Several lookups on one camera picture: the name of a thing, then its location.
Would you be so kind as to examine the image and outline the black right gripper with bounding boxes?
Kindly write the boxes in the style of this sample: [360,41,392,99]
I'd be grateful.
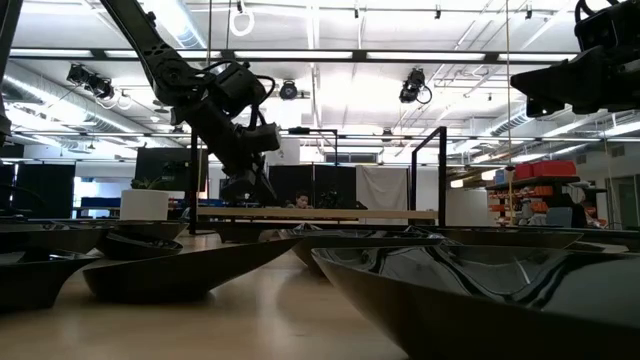
[510,47,640,119]

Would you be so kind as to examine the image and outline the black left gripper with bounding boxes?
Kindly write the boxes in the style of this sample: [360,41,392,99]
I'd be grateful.
[172,99,278,206]

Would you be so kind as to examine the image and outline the black teardrop mini plate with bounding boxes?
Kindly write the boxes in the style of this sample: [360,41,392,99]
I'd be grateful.
[82,235,304,304]
[94,230,185,262]
[439,227,585,251]

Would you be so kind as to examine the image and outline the black leaf-shaped mini plate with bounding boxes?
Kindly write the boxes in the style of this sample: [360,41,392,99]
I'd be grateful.
[0,222,112,255]
[309,243,640,360]
[113,219,190,242]
[403,224,447,236]
[278,228,447,277]

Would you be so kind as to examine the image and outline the person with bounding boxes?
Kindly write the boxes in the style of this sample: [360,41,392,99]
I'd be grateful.
[284,190,314,210]

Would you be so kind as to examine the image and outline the wooden riser shelf black legs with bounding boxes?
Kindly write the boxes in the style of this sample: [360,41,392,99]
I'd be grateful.
[188,125,448,236]

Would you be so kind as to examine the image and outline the red storage bin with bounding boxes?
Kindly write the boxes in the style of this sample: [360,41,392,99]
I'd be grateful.
[513,159,578,181]

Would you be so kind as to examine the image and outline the black partition panel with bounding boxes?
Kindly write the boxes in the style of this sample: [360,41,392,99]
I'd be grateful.
[14,161,77,220]
[267,164,358,210]

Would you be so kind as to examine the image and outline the storage rack with bins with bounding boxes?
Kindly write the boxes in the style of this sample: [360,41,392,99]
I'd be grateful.
[487,159,609,229]

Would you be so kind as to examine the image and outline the white pot with succulent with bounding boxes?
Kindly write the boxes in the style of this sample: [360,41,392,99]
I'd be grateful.
[119,175,171,222]

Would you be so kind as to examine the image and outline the white hanging cloth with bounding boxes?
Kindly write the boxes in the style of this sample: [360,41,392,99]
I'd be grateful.
[355,165,410,212]

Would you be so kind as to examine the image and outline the black ceiling spotlight cluster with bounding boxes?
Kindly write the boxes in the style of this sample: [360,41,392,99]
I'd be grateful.
[66,62,117,101]

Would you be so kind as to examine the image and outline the thin hanging rope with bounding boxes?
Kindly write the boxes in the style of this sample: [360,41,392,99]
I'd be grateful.
[504,0,514,221]

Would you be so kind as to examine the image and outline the black background metal frame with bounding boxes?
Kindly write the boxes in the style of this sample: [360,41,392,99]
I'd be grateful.
[278,127,340,167]

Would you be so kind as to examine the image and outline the round black overhead camera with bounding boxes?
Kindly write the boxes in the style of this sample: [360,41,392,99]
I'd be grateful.
[278,78,300,102]

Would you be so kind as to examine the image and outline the black ceiling camera with cable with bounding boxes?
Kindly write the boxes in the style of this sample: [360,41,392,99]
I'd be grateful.
[398,67,434,106]

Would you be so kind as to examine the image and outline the black metal table frame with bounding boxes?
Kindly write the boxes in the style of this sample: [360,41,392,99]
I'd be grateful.
[0,215,640,254]

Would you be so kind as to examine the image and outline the white hanging cable loop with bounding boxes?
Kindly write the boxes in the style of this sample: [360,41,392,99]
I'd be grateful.
[228,8,257,38]

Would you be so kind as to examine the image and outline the black hanging cable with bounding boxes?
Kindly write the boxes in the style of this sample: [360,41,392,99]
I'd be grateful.
[205,0,214,69]

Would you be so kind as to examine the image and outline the black overhead frame beam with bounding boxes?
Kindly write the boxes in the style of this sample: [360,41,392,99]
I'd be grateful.
[0,47,584,64]

